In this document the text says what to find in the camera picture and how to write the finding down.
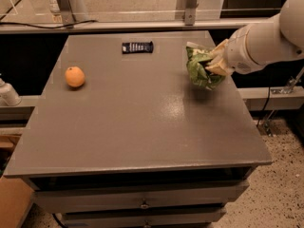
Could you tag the metal bracket post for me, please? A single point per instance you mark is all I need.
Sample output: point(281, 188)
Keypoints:
point(66, 12)
point(190, 12)

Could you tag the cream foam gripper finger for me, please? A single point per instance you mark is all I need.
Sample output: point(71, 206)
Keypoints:
point(220, 68)
point(219, 51)

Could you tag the grey drawer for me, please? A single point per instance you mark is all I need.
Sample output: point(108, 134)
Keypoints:
point(151, 217)
point(140, 197)

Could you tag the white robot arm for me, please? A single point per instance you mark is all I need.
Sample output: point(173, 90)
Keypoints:
point(253, 47)

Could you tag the horizontal metal rail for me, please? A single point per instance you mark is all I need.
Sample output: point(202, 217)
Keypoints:
point(93, 26)

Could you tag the orange fruit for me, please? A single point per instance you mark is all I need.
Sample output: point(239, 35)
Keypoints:
point(74, 76)

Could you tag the grey lower drawer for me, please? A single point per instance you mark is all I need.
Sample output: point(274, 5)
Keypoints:
point(151, 217)

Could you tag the white pipe left side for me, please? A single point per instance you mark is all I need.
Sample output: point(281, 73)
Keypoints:
point(9, 94)

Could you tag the grey upper drawer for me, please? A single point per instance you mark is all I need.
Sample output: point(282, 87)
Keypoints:
point(140, 197)

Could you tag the right metal bracket post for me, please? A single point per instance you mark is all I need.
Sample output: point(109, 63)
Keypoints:
point(190, 12)

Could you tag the left metal bracket post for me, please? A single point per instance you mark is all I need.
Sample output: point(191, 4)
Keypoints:
point(66, 12)

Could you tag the green jalapeno chip bag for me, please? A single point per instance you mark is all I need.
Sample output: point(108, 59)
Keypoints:
point(198, 58)

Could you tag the brown cardboard box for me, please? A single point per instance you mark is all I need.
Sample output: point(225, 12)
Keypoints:
point(15, 202)

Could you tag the dark blue rxbar wrapper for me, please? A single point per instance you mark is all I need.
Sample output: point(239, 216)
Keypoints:
point(137, 47)

